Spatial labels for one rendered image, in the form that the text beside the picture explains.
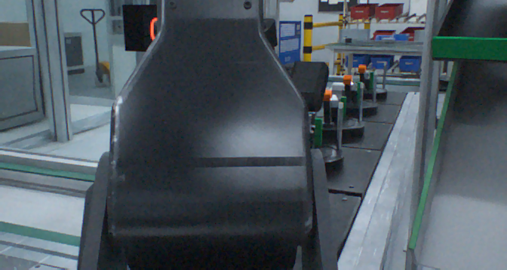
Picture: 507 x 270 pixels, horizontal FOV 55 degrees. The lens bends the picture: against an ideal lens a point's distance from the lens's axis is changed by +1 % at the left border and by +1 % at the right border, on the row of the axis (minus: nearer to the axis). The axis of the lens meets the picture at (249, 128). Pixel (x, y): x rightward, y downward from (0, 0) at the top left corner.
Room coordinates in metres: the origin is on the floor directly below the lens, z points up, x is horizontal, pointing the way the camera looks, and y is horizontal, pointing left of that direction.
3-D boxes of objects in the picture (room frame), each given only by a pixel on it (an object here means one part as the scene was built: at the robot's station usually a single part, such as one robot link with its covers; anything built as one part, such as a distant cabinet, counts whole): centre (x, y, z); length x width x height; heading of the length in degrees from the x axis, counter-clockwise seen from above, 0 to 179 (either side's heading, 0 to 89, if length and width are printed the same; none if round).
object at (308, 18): (8.93, -1.67, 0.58); 3.40 x 0.20 x 1.15; 151
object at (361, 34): (6.15, -1.30, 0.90); 0.40 x 0.30 x 0.17; 153
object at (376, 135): (1.06, -0.19, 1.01); 0.24 x 0.24 x 0.13; 69
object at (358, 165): (0.83, -0.10, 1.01); 0.24 x 0.24 x 0.13; 69
